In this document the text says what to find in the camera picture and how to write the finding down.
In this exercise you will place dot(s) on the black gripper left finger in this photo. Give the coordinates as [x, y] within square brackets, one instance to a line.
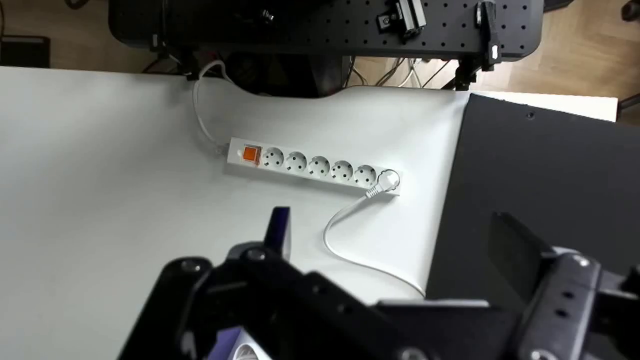
[278, 231]

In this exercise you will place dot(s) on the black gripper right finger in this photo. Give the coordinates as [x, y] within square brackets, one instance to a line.
[519, 255]

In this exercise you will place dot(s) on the white power strip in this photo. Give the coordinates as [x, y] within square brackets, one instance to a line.
[300, 165]

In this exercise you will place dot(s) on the dark grey table panel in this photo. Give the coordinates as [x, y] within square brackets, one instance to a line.
[573, 180]

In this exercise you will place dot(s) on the black perforated breadboard table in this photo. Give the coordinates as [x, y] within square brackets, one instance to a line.
[453, 29]

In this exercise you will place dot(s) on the white plug with cable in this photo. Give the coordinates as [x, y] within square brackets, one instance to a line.
[360, 220]

